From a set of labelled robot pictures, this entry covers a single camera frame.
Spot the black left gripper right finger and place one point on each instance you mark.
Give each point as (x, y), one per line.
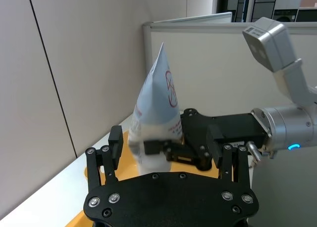
(215, 145)

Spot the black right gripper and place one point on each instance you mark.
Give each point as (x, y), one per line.
(235, 128)

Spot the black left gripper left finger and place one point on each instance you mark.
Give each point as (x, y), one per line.
(112, 160)

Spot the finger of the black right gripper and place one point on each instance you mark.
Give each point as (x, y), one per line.
(154, 147)

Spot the pale blue paper bag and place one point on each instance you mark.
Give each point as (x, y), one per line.
(158, 100)

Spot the orange tray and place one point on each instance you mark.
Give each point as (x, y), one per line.
(127, 167)

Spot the low grey partition panel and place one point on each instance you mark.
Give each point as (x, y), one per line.
(210, 18)

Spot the dark storage cabinets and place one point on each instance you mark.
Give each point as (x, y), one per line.
(262, 4)

